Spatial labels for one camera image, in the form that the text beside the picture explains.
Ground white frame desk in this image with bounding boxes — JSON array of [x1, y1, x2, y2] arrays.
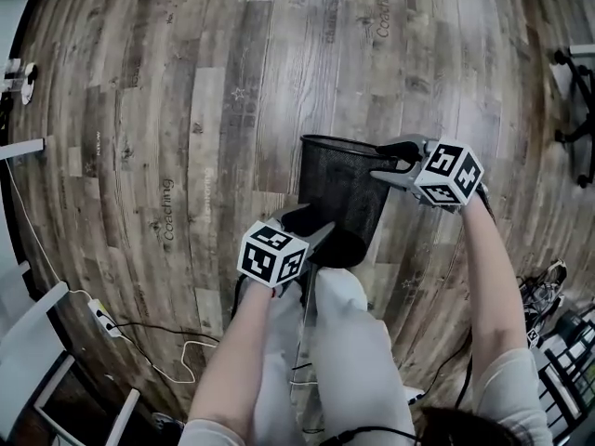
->
[[527, 304, 595, 436]]

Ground white power strip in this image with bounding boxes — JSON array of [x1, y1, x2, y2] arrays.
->
[[87, 296, 120, 339]]

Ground black mesh office chair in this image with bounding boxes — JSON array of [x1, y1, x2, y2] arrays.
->
[[552, 46, 595, 189]]

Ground person's left forearm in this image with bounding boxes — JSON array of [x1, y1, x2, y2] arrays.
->
[[188, 281, 280, 429]]

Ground white dish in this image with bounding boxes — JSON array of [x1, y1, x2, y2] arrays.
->
[[20, 61, 40, 106]]

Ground white cable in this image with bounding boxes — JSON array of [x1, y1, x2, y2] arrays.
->
[[3, 158, 97, 304]]

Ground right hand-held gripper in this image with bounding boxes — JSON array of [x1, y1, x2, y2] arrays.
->
[[368, 134, 489, 212]]

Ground person's right forearm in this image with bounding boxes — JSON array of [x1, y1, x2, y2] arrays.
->
[[459, 202, 530, 366]]

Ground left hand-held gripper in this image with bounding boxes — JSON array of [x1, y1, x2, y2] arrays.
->
[[236, 202, 337, 298]]

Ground person's grey shirt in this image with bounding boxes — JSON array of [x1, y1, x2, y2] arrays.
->
[[178, 346, 554, 446]]

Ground person's white trousers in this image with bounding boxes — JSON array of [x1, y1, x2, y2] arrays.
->
[[253, 267, 416, 446]]

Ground black mesh waste bin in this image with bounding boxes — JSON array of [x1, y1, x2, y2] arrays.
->
[[297, 133, 403, 270]]

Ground black body cable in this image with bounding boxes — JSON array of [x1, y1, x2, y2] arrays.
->
[[290, 362, 420, 446]]

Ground grey gear pile with cables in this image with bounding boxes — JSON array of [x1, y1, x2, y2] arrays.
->
[[517, 257, 569, 348]]

